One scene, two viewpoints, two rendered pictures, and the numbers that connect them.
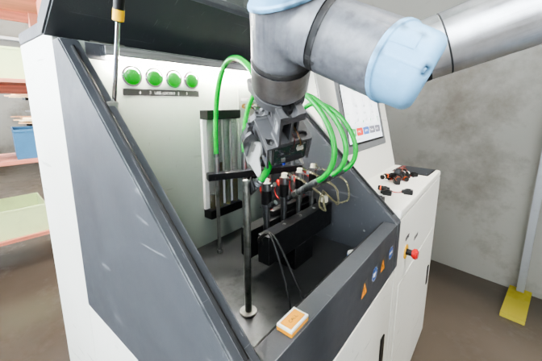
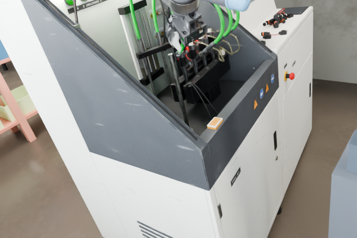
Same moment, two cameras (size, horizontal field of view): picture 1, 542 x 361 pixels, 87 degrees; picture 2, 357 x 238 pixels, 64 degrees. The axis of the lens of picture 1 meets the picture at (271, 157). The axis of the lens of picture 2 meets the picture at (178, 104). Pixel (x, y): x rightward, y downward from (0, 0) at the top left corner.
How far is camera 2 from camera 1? 0.37 m
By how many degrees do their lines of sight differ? 17
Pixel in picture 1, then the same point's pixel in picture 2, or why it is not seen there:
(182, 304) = (158, 125)
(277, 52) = not seen: outside the picture
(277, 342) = (209, 132)
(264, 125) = (179, 23)
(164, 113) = (95, 18)
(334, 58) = not seen: outside the picture
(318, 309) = (228, 115)
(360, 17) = not seen: outside the picture
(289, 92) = (190, 7)
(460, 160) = not seen: outside the picture
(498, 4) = not seen: outside the picture
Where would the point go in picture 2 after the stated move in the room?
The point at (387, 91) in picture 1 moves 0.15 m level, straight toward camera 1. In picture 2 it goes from (235, 7) to (224, 28)
